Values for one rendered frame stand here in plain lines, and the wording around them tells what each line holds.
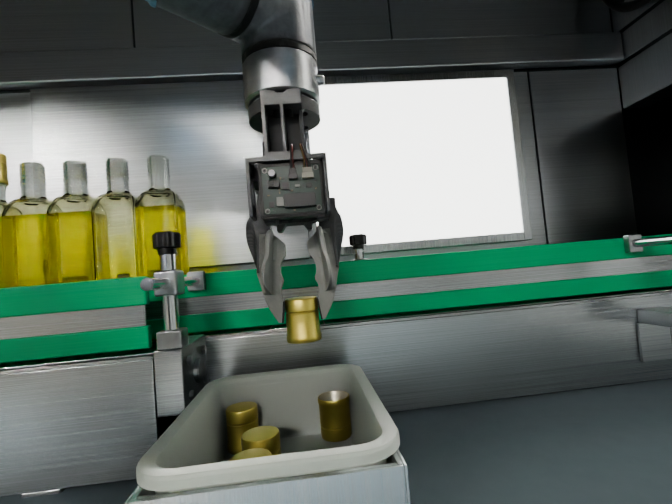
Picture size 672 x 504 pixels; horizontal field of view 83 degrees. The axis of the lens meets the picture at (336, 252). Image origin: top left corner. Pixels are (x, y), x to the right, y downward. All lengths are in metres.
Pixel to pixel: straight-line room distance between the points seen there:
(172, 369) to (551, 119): 0.83
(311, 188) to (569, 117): 0.72
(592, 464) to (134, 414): 0.45
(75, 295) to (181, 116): 0.40
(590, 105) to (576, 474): 0.75
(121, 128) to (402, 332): 0.60
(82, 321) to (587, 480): 0.52
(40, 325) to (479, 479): 0.48
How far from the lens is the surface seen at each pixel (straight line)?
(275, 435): 0.37
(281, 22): 0.41
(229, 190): 0.72
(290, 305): 0.38
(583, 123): 0.98
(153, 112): 0.80
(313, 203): 0.33
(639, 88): 1.02
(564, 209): 0.91
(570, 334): 0.64
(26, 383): 0.52
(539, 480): 0.44
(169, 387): 0.46
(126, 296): 0.48
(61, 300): 0.51
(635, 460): 0.50
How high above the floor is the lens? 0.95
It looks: 3 degrees up
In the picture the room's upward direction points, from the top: 5 degrees counter-clockwise
